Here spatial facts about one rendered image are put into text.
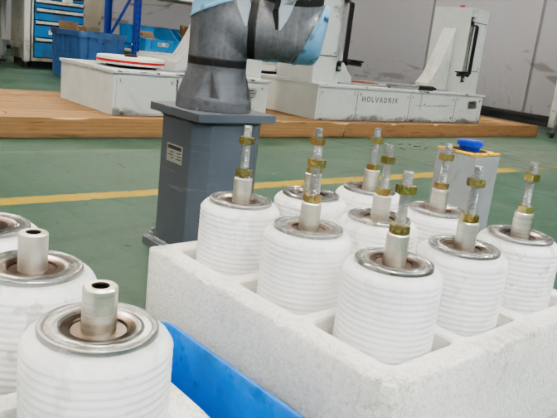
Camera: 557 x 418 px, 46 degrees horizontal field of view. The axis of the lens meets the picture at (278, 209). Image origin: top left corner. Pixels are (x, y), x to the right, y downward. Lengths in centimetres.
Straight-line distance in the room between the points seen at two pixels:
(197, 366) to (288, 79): 297
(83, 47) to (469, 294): 471
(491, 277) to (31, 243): 44
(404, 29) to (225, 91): 613
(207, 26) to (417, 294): 81
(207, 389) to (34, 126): 199
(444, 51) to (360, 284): 392
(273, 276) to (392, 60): 677
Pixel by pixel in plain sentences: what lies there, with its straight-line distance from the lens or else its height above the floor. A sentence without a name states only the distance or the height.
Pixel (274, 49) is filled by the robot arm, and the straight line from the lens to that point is 127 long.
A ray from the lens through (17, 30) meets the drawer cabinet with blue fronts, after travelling 653.
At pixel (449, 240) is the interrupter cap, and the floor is 25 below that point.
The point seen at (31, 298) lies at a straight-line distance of 50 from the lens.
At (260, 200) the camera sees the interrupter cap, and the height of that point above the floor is 25.
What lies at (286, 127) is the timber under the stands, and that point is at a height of 5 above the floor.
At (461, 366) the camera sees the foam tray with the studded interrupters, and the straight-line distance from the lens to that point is 63.
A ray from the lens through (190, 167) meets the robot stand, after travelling 126.
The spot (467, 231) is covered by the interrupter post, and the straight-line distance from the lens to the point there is 71.
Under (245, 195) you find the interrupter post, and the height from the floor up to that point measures 26.
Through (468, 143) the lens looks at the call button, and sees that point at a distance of 103.
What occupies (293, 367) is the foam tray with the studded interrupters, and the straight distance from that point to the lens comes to 64.
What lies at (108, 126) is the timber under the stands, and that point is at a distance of 271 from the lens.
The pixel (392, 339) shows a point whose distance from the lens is 61.
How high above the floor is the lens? 44
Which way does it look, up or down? 14 degrees down
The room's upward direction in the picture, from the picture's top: 7 degrees clockwise
